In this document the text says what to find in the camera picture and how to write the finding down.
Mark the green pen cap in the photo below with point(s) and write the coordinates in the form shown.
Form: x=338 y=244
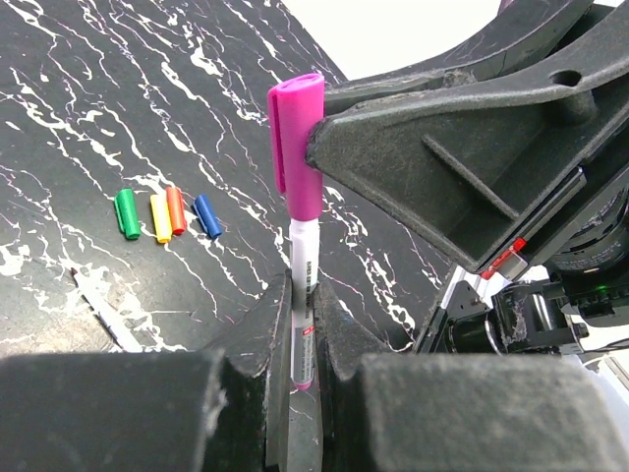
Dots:
x=126 y=212

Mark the blue pen cap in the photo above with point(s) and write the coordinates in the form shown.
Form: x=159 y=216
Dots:
x=204 y=211

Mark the purple pen cap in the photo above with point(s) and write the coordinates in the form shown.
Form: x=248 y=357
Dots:
x=294 y=107

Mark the orange red pen cap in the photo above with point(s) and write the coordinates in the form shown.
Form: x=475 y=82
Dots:
x=175 y=203

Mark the yellow pen cap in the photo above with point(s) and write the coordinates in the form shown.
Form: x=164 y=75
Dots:
x=161 y=218

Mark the white pen purple tip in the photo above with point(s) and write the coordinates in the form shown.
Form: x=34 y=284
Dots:
x=304 y=256

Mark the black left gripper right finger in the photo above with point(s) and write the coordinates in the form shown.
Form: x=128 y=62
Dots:
x=388 y=411

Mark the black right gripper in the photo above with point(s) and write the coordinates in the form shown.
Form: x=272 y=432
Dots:
x=529 y=169

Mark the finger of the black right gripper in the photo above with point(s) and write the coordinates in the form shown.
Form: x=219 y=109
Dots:
x=522 y=34

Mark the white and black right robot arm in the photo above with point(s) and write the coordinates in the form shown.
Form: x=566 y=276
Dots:
x=538 y=310

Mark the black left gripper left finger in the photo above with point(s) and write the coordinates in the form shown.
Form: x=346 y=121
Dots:
x=222 y=408

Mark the white pen red tip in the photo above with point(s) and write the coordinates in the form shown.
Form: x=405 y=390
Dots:
x=112 y=322

